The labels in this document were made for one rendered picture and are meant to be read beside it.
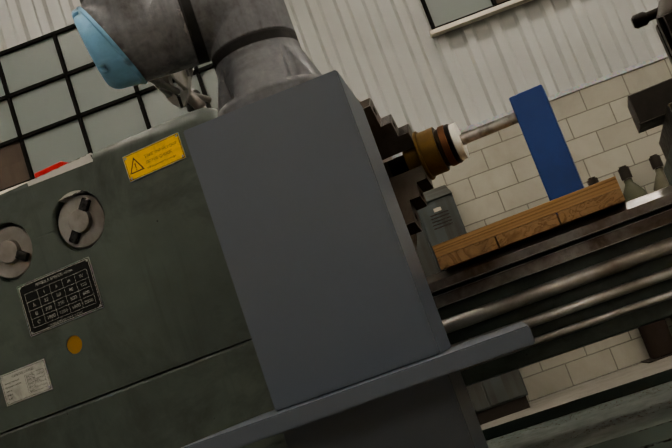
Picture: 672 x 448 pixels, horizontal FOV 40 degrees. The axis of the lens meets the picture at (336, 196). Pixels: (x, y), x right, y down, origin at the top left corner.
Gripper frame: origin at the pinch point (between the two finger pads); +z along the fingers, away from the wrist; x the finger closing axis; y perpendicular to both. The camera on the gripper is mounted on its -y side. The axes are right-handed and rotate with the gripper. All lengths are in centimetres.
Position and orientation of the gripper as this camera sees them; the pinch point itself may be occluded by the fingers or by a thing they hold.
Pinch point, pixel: (182, 101)
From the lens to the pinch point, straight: 172.5
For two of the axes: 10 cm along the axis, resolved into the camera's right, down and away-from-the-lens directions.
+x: 8.9, -3.7, -2.5
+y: -3.0, -0.8, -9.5
